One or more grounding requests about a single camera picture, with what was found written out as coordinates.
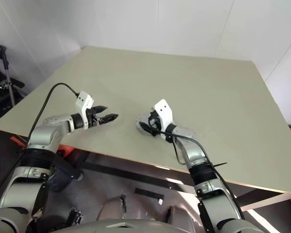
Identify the black hinged bracket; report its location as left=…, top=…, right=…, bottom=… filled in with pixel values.
left=66, top=207, right=84, bottom=229

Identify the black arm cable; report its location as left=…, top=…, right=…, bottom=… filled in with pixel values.
left=147, top=116, right=245, bottom=219
left=0, top=83, right=80, bottom=195

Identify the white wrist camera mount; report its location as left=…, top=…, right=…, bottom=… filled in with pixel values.
left=75, top=91, right=95, bottom=131
left=153, top=99, right=174, bottom=140

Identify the dark table frame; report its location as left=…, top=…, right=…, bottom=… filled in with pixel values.
left=70, top=145, right=291, bottom=212

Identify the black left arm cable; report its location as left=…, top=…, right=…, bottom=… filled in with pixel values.
left=0, top=83, right=80, bottom=195

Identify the black folding stroller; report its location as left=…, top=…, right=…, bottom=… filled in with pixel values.
left=0, top=44, right=26, bottom=119

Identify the beige rounded shell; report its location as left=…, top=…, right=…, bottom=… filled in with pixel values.
left=98, top=194, right=127, bottom=222

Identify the black floor tape strip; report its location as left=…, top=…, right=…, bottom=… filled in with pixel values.
left=134, top=188, right=165, bottom=199

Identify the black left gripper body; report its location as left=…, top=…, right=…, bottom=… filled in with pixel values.
left=86, top=110, right=102, bottom=127

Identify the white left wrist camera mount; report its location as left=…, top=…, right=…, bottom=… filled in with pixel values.
left=75, top=91, right=95, bottom=131

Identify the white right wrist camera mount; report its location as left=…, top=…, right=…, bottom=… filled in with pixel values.
left=153, top=99, right=174, bottom=140

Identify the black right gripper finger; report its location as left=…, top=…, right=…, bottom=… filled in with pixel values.
left=139, top=122, right=159, bottom=137

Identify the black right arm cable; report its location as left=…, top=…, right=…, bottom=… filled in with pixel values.
left=147, top=116, right=245, bottom=219

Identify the silver robot torso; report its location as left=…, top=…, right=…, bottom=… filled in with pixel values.
left=26, top=218, right=209, bottom=233

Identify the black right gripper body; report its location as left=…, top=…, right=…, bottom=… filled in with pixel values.
left=146, top=110, right=162, bottom=131

